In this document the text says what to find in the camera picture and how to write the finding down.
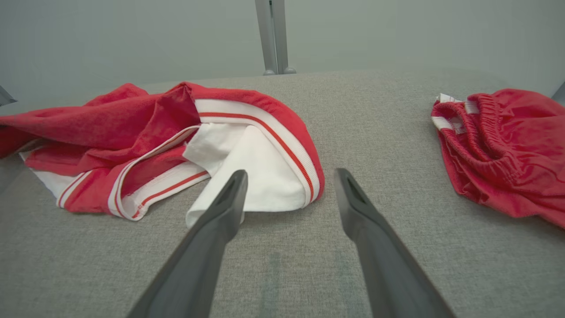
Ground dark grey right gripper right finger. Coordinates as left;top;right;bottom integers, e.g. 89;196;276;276
334;168;455;318

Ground upright grey metal double post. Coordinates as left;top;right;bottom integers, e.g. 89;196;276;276
255;0;297;76

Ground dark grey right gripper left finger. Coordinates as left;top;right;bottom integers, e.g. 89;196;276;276
127;170;249;318

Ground slanted grey metal frame post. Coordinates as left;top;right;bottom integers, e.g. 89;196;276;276
0;85;17;107

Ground red shorts with white stripe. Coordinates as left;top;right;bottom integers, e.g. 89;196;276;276
431;88;565;229

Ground red jersey with white sleeves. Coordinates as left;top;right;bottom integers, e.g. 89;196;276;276
0;82;326;228

